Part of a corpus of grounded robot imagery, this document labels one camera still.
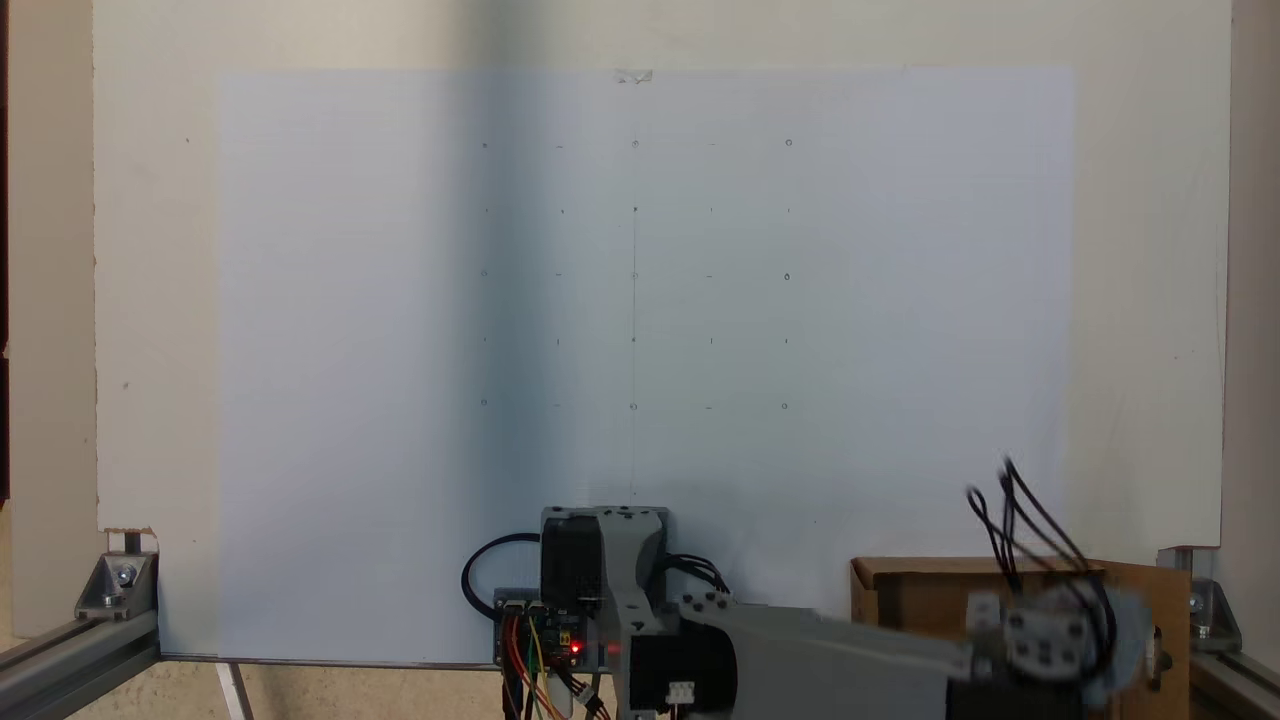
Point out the grey printed robot arm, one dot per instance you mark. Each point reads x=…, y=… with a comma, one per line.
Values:
x=800, y=650

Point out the circuit board with red light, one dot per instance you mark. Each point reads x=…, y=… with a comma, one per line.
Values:
x=545, y=630

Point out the white paper sheet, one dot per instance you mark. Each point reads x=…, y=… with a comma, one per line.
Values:
x=400, y=300

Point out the brown cardboard box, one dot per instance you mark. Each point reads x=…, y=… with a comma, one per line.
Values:
x=920, y=600

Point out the aluminium frame post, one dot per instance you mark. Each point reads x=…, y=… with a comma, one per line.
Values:
x=1240, y=690
x=60, y=660

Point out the metal corner bracket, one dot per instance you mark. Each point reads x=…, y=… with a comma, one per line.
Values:
x=1212, y=600
x=122, y=585

